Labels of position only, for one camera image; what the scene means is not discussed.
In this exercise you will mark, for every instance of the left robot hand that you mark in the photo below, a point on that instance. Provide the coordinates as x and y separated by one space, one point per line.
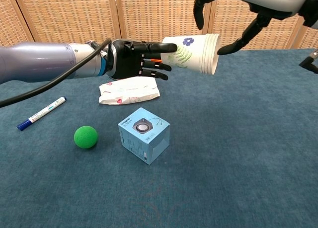
126 61

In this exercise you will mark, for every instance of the white floral paper cup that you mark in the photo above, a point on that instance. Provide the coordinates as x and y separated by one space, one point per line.
215 64

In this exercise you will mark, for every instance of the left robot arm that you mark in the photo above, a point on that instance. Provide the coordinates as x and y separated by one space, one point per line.
44 61

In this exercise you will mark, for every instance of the white tissue pack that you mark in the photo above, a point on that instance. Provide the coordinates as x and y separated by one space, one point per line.
129 90

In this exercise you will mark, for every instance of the woven bamboo screen panel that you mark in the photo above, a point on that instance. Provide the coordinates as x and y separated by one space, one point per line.
310 38
159 14
69 14
10 22
228 22

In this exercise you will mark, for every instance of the light blue cardboard box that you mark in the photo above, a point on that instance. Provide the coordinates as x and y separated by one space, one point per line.
141 136

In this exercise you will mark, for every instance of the green foam ball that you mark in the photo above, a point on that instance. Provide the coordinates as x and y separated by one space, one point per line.
86 137

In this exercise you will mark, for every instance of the white blue marker pen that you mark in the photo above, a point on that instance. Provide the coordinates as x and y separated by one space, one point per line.
41 113

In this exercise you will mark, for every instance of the blue carpet table mat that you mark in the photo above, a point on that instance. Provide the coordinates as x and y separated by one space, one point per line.
223 138

